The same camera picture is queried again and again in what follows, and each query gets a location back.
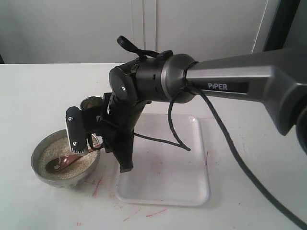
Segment brown wooden spoon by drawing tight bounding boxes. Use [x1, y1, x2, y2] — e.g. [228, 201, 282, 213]
[45, 146, 103, 173]

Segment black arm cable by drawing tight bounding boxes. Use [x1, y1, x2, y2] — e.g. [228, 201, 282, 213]
[117, 35, 307, 230]

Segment steel bowl of rice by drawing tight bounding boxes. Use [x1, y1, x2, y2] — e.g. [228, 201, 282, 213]
[31, 129, 100, 188]

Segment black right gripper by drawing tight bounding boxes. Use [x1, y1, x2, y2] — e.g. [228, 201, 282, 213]
[82, 92, 151, 173]

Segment white plastic tray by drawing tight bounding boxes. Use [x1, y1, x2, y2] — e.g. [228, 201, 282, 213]
[115, 115, 210, 207]

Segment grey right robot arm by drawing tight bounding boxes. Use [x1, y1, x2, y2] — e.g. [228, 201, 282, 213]
[81, 48, 307, 173]

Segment stainless steel cup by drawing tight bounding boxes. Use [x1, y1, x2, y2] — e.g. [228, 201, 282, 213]
[80, 96, 104, 111]

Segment white cabinet doors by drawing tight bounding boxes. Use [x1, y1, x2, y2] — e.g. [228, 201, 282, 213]
[0, 0, 278, 64]

